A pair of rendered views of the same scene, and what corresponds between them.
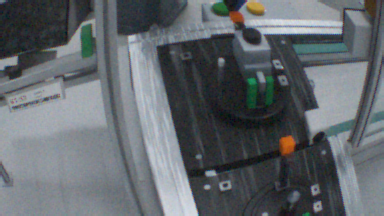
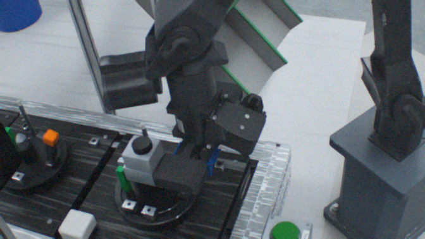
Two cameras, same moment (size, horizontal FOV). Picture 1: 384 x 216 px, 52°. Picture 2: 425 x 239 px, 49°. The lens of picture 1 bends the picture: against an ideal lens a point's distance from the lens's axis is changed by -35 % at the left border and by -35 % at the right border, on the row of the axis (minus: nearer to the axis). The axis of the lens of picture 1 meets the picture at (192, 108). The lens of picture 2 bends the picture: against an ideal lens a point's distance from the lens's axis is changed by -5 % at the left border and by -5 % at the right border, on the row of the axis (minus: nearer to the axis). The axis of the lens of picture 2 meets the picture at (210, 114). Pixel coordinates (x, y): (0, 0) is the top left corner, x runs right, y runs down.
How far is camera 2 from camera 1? 105 cm
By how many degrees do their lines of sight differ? 76
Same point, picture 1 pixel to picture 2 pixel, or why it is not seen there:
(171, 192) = (121, 124)
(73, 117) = (268, 126)
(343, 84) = not seen: outside the picture
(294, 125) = (98, 210)
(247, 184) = (85, 157)
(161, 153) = (155, 132)
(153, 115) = not seen: hidden behind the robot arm
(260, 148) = (104, 176)
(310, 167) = (50, 202)
